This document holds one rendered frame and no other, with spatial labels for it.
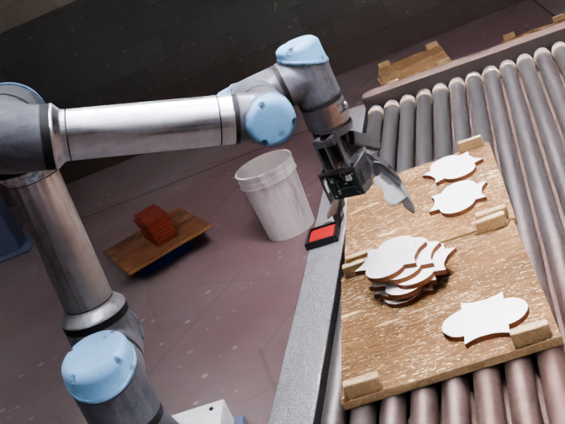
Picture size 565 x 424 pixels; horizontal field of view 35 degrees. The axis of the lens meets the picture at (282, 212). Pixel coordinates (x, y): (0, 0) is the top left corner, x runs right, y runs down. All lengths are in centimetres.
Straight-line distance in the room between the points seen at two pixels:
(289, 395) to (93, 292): 37
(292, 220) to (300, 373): 285
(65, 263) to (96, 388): 22
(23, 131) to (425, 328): 71
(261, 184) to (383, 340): 283
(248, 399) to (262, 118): 218
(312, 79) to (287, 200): 293
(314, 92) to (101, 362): 54
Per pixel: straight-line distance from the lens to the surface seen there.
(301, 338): 169
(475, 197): 187
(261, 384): 343
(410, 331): 154
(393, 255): 165
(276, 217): 440
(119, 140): 131
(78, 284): 152
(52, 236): 149
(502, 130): 222
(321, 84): 147
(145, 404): 146
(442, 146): 225
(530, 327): 140
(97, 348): 146
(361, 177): 151
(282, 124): 131
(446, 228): 181
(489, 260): 165
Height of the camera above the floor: 173
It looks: 21 degrees down
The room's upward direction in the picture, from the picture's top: 24 degrees counter-clockwise
